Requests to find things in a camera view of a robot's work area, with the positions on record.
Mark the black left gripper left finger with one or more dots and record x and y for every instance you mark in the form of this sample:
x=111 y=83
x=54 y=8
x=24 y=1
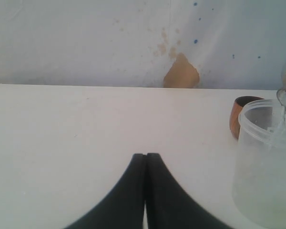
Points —
x=123 y=206

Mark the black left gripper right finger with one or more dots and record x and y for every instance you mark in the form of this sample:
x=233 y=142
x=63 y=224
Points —
x=168 y=206

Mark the clear plastic cap cup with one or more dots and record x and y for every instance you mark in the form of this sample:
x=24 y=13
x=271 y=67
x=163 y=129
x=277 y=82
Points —
x=259 y=183

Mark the round brown wooden cup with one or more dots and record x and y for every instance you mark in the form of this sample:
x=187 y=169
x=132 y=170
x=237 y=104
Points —
x=238 y=105

